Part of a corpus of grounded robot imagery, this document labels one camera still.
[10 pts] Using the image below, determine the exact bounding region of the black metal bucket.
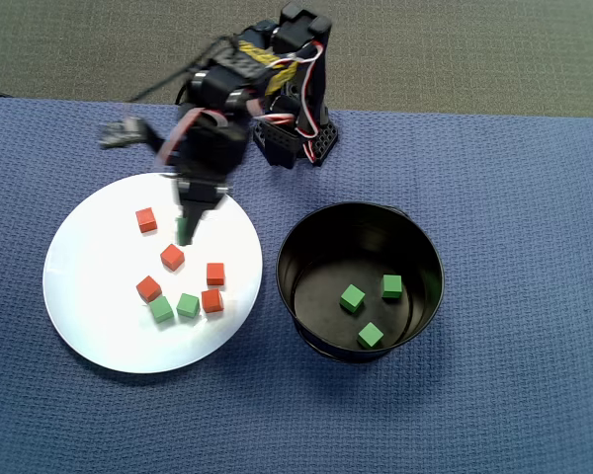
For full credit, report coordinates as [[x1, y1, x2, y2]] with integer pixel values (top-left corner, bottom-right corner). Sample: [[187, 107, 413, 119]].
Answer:
[[275, 201, 446, 365]]

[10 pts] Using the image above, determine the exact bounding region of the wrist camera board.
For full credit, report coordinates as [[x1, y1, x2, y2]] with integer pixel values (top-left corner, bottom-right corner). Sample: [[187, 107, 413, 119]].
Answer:
[[98, 116, 147, 149]]

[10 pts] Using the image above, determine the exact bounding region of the thin black camera cable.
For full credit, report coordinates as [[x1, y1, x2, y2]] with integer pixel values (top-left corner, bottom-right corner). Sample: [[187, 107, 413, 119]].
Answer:
[[123, 34, 243, 106]]

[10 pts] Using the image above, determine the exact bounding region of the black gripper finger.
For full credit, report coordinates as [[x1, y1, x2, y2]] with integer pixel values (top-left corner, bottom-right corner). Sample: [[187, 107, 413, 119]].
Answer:
[[171, 175, 185, 222], [182, 199, 214, 247]]

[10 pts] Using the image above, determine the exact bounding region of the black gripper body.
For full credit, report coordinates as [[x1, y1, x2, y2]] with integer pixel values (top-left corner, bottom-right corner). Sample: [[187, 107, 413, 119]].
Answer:
[[174, 115, 249, 209]]

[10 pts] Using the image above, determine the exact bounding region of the red white servo wire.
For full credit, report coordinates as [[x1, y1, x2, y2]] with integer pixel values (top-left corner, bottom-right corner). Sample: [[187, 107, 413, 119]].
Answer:
[[156, 107, 228, 169]]

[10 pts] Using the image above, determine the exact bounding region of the blue woven tablecloth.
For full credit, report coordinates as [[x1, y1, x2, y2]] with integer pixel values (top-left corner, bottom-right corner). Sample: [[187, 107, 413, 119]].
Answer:
[[0, 96, 593, 474]]

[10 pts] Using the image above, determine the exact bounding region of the white round plate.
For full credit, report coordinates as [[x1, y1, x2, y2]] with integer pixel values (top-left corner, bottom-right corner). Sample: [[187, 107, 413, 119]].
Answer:
[[42, 172, 264, 375]]

